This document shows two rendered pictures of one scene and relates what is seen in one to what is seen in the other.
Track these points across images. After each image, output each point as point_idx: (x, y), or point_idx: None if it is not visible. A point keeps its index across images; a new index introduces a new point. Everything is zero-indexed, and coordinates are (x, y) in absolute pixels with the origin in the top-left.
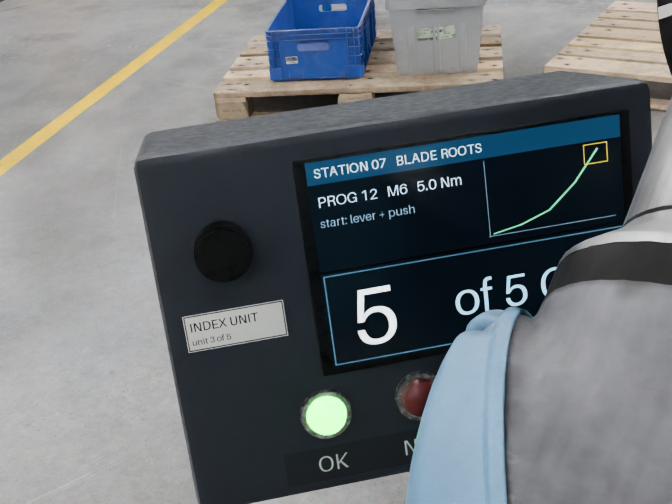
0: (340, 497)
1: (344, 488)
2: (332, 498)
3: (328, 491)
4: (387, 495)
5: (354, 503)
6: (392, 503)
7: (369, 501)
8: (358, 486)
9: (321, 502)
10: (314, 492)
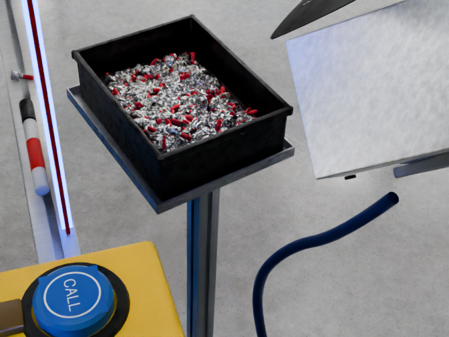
0: (431, 191)
1: (441, 193)
2: (429, 187)
3: (435, 184)
4: (443, 219)
5: (427, 200)
6: (435, 222)
7: (433, 208)
8: (447, 201)
9: (423, 181)
10: (431, 176)
